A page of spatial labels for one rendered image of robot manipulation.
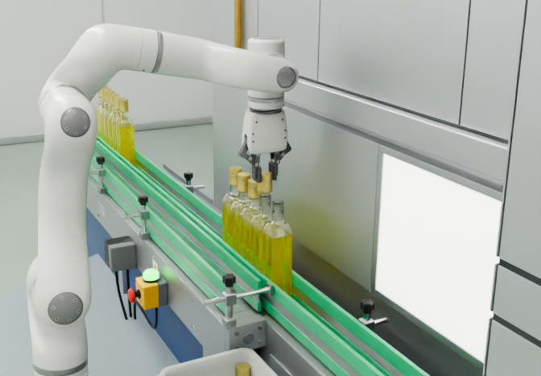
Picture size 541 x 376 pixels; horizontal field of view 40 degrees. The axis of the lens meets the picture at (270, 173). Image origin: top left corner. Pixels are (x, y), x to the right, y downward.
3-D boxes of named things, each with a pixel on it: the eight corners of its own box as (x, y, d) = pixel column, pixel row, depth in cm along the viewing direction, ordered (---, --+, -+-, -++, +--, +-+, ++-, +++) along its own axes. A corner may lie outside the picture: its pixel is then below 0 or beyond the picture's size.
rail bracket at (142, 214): (150, 240, 217) (149, 197, 213) (126, 245, 214) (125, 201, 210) (146, 236, 220) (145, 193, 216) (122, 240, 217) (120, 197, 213)
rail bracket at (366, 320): (390, 357, 157) (394, 299, 153) (364, 364, 154) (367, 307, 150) (380, 348, 161) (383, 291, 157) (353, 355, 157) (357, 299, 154)
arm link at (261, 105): (275, 90, 174) (274, 103, 175) (241, 93, 171) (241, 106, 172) (292, 97, 167) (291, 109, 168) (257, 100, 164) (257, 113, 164)
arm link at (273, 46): (291, 98, 166) (274, 90, 174) (292, 39, 162) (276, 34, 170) (257, 101, 163) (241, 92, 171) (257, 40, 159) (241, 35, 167)
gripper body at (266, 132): (278, 99, 175) (277, 145, 178) (238, 103, 170) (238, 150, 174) (292, 105, 169) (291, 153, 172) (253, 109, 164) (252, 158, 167)
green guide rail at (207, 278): (233, 318, 171) (233, 287, 168) (229, 319, 170) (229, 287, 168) (62, 142, 319) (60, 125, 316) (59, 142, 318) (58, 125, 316)
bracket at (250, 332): (267, 347, 172) (267, 320, 170) (230, 357, 168) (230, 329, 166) (260, 340, 175) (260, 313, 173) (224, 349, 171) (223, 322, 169)
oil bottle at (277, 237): (291, 305, 178) (294, 223, 172) (271, 311, 175) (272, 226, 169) (281, 296, 183) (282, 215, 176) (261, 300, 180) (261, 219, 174)
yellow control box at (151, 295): (168, 306, 204) (167, 282, 202) (142, 312, 201) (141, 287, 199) (159, 296, 210) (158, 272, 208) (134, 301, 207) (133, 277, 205)
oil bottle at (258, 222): (278, 296, 183) (280, 215, 176) (258, 300, 180) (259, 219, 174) (269, 287, 187) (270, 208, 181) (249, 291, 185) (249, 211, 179)
